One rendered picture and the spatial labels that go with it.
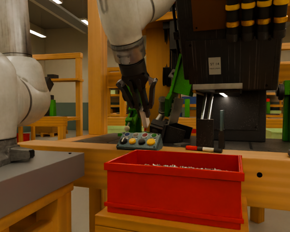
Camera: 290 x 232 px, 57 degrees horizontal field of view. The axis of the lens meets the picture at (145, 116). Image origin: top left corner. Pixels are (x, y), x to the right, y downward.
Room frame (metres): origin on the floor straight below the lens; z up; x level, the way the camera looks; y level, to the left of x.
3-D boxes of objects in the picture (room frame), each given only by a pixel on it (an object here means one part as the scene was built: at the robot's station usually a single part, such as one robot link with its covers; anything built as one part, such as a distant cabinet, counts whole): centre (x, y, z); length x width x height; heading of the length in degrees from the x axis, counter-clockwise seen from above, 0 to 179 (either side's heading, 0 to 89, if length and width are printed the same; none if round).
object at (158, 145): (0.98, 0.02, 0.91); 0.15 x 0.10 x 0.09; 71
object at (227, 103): (1.29, -0.41, 1.07); 0.30 x 0.18 x 0.34; 71
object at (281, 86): (1.20, -0.60, 1.12); 0.08 x 0.03 x 0.08; 161
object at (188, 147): (0.92, -0.20, 0.91); 0.13 x 0.02 x 0.02; 54
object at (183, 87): (1.16, -0.17, 1.17); 0.13 x 0.12 x 0.20; 71
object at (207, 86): (1.07, -0.30, 1.11); 0.39 x 0.16 x 0.03; 161
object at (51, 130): (9.93, 3.50, 0.22); 1.20 x 0.81 x 0.44; 171
